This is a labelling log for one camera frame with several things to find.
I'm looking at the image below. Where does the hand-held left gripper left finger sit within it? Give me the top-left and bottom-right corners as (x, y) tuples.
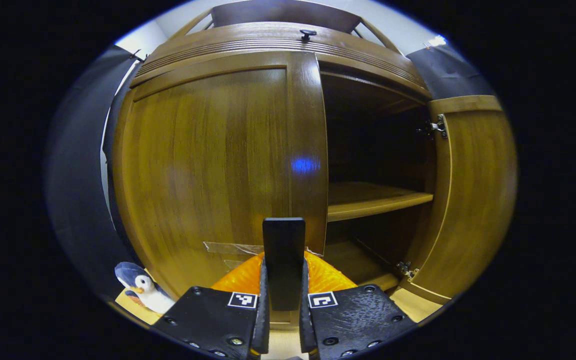
(150, 252), (271, 360)

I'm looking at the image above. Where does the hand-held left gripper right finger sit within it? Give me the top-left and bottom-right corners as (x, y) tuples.
(298, 250), (419, 360)

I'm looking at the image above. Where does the taped wooden shoe cabinet door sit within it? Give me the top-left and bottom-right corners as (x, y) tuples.
(113, 51), (329, 313)

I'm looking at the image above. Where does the plain wooden shoe cabinet door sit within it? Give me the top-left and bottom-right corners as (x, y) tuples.
(400, 95), (519, 306)

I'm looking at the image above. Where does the wooden double-door shoe cabinet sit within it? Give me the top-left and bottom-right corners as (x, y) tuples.
(112, 0), (519, 331)

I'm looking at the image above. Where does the wooden inner cabinet shelf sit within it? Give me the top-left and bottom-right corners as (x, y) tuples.
(327, 181), (435, 222)

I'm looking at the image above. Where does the penguin plush toy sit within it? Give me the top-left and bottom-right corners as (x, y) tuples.
(114, 261), (176, 315)

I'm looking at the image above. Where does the wooden drawer with black knob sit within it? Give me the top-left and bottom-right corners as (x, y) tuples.
(130, 22), (431, 96)

